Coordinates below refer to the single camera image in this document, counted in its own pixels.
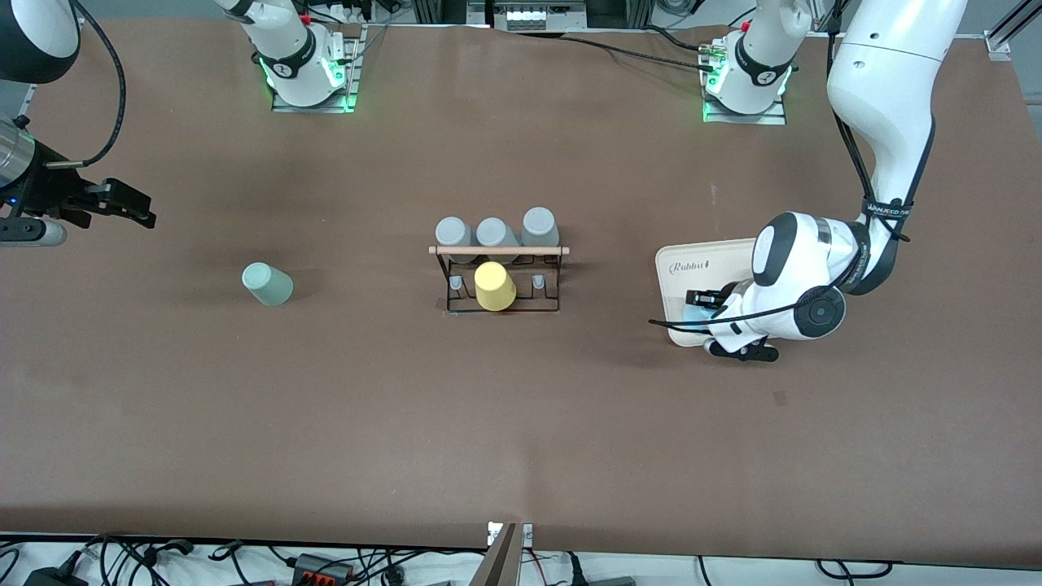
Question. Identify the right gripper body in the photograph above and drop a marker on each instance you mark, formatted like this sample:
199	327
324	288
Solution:
50	190

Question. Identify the light blue cup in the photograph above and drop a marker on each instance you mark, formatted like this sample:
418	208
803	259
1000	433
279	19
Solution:
696	314

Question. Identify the mint green cup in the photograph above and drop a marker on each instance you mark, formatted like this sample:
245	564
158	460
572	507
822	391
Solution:
269	285

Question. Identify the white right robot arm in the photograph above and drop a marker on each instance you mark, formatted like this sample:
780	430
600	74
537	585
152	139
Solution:
285	41

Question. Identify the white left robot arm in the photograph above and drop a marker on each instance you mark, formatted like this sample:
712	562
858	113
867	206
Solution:
887	81

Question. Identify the beige rectangular tray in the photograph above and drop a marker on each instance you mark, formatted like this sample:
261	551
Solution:
700	264

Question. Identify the grey cup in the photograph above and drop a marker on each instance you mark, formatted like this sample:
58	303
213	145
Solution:
493	233
453	234
540	225

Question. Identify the yellow cup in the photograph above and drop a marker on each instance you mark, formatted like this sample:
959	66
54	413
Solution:
494	286

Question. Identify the grey socket strip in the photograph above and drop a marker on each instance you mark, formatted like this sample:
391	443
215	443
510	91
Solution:
537	16

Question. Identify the black power adapter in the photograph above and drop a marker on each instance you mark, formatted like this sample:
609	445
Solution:
53	578

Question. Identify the black orange power strip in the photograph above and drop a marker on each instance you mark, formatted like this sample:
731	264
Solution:
321	568

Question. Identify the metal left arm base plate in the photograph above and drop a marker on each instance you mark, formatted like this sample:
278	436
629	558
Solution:
769	120

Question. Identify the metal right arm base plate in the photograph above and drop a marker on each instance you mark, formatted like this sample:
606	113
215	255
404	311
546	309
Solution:
313	107

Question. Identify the white mounting bracket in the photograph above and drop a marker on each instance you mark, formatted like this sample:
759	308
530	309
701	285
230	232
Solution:
527	535

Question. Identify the grey metal post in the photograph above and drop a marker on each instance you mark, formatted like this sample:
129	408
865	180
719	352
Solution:
498	561

